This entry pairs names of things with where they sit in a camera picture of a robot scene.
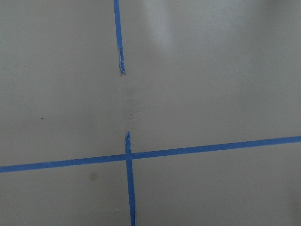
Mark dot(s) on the blue tape grid lines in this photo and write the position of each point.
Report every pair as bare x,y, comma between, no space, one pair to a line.
150,112

